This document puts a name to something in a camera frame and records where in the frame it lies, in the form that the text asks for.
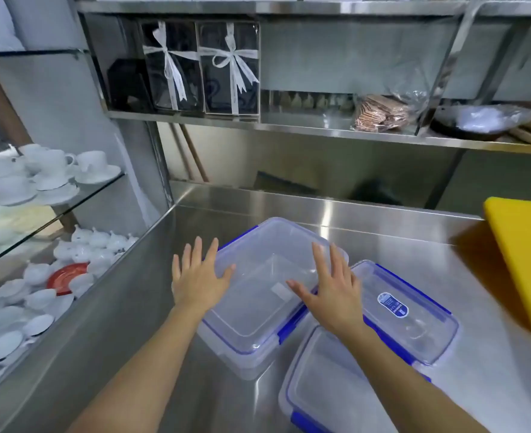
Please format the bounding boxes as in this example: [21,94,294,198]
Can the packet of brown wafers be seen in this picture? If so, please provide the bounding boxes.
[352,95,413,133]

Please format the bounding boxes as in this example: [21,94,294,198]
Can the person's left hand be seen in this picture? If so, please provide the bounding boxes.
[172,237,237,314]

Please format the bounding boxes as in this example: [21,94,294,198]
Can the group of white cups and saucers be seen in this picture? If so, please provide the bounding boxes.
[0,143,123,207]

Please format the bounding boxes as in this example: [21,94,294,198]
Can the stainless steel shelf unit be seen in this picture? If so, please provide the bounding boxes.
[75,0,531,156]

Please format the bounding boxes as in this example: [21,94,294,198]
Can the clear container with oval sticker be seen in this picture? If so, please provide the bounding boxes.
[349,259,461,380]

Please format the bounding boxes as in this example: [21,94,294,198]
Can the black pan with plastic wrap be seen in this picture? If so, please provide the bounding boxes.
[429,103,531,141]

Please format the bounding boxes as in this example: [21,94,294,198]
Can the person's left forearm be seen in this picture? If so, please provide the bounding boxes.
[66,304,209,433]

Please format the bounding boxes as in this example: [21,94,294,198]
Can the glass display shelf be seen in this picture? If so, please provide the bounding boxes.
[0,48,128,272]

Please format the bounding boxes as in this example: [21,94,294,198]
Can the black gift box white ribbon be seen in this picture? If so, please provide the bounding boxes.
[196,20,261,117]
[140,20,202,114]

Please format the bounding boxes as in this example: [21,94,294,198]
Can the person's right hand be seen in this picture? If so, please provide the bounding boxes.
[286,241,368,332]

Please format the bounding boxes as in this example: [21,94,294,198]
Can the wooden stick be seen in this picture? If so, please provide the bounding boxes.
[178,123,210,183]

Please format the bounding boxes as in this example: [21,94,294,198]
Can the clear container blue clips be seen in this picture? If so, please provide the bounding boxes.
[278,326,434,433]

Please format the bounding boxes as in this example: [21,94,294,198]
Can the clear plastic bag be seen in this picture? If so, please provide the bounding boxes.
[384,72,434,114]

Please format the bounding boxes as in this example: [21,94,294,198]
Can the yellow cutting board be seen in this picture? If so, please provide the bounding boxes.
[484,196,531,342]

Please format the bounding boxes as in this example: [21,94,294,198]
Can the large clear plastic container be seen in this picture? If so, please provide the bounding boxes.
[196,311,309,382]

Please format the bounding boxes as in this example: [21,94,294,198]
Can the person's right forearm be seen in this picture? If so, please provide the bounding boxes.
[337,324,489,433]

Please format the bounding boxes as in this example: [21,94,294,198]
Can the large clear lid blue clips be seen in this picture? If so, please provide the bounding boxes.
[199,216,350,357]

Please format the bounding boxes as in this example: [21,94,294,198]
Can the red saucer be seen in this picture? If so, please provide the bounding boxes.
[46,263,90,297]

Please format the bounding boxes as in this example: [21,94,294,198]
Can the pile of white teapots and dishes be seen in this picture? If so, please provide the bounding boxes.
[0,224,140,395]

